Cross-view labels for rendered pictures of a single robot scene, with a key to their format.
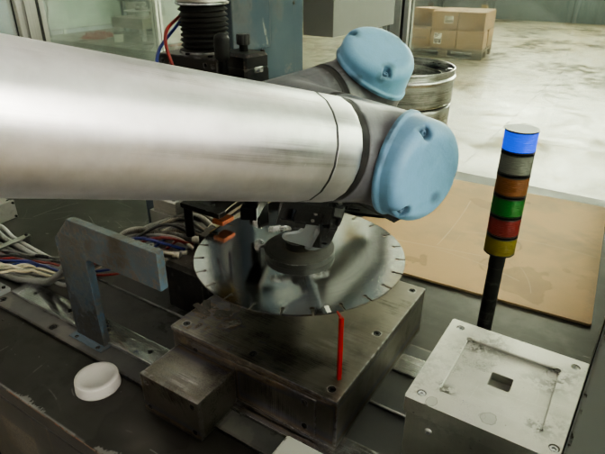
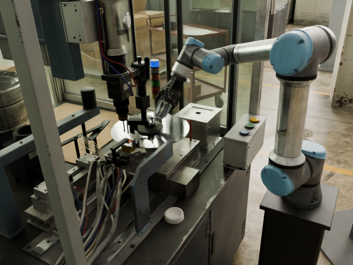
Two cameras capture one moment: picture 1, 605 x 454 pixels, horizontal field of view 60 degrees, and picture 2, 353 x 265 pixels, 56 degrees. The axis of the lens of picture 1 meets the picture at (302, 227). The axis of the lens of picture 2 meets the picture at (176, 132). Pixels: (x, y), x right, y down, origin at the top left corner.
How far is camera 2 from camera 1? 1.43 m
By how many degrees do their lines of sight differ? 80
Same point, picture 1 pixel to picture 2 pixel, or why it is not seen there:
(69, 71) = not seen: hidden behind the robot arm
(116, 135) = not seen: hidden behind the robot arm
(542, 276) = (113, 120)
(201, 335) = (172, 166)
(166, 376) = (186, 178)
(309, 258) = (158, 124)
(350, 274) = (165, 120)
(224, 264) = (159, 140)
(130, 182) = not seen: hidden behind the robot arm
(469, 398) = (204, 116)
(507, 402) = (204, 112)
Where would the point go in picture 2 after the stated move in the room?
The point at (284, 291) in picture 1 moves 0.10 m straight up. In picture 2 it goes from (176, 129) to (175, 106)
